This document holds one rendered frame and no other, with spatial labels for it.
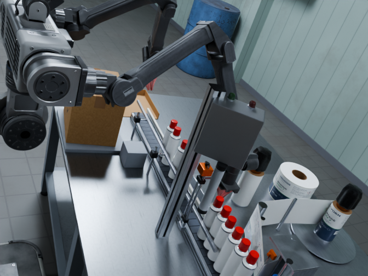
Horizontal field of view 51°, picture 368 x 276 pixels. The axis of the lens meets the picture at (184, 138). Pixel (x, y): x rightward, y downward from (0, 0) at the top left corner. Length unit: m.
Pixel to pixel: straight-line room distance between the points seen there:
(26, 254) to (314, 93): 3.74
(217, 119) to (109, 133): 0.82
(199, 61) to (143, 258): 4.19
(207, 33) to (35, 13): 0.52
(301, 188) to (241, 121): 0.78
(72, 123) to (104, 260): 0.69
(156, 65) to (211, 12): 4.10
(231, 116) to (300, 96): 3.89
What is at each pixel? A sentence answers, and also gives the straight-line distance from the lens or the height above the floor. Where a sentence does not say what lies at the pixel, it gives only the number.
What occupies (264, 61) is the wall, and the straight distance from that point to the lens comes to 5.55.
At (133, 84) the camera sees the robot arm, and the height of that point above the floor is 1.47.
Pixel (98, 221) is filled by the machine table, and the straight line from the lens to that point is 1.58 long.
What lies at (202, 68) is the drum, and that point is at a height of 0.14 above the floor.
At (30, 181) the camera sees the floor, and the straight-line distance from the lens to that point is 2.99.
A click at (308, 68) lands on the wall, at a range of 5.01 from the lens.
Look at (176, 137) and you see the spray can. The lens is 1.80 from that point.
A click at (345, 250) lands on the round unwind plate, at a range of 1.93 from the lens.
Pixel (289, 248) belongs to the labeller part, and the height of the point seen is 1.14.
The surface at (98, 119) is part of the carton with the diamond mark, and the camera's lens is 1.86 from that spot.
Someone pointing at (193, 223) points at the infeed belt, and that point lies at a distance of 1.63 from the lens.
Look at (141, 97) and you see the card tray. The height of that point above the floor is 0.83.
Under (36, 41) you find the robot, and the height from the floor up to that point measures 1.53.
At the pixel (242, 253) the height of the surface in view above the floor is 1.05.
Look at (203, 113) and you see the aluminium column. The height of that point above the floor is 1.41.
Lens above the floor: 1.94
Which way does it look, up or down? 30 degrees down
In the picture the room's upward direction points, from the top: 20 degrees clockwise
